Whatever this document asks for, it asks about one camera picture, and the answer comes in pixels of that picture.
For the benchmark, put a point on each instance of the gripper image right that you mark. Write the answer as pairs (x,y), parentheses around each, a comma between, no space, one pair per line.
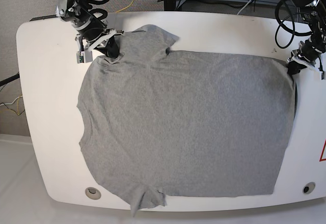
(308,51)

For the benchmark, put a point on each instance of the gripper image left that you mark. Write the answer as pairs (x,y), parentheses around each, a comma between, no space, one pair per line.
(90,32)

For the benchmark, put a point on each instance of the grey T-shirt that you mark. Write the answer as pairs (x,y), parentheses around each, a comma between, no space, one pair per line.
(180,123)

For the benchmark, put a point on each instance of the black bar behind table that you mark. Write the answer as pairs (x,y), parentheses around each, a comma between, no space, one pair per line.
(43,17)

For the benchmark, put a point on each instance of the red warning triangle sticker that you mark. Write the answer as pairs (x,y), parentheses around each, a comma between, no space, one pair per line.
(323,156)

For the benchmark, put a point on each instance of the black rod at left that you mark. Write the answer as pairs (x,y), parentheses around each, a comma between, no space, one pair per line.
(9,79)

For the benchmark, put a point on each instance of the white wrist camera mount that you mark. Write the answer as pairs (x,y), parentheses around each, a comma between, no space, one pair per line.
(315,66)
(84,55)

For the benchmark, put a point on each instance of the black table leg post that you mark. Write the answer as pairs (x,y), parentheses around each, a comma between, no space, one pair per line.
(172,5)

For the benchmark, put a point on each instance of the right table cable grommet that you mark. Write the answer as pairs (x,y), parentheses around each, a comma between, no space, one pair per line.
(309,187)

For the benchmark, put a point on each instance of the table cable grommet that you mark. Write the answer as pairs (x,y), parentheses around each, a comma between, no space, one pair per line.
(92,193)
(309,187)

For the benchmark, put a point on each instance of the left table cable grommet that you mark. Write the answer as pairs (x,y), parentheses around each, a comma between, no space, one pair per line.
(92,193)

